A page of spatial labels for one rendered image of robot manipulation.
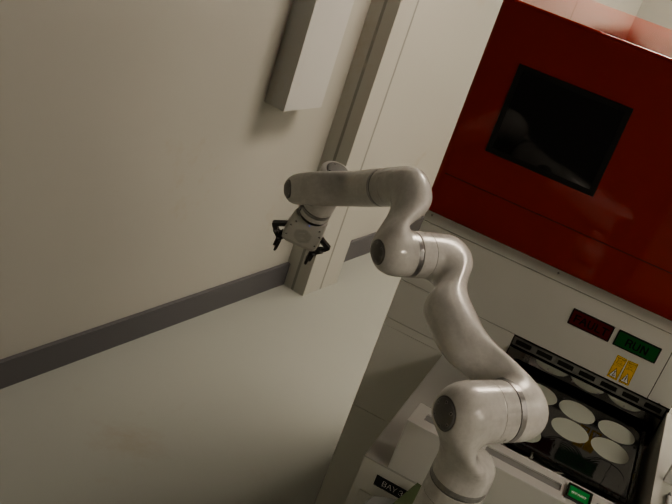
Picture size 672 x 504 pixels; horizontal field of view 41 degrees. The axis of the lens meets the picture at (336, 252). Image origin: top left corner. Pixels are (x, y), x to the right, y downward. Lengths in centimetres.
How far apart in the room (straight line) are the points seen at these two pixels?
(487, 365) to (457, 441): 19
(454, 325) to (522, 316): 80
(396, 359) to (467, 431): 109
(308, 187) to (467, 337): 62
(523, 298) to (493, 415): 91
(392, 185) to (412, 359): 87
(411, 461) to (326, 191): 66
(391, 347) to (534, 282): 49
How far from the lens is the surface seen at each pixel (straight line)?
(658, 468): 235
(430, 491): 184
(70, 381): 351
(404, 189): 196
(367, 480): 219
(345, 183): 215
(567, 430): 244
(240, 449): 339
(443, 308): 182
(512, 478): 206
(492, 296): 258
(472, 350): 179
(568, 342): 258
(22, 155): 295
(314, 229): 237
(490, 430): 170
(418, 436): 208
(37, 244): 317
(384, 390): 280
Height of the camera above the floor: 207
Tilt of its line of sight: 24 degrees down
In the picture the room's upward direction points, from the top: 19 degrees clockwise
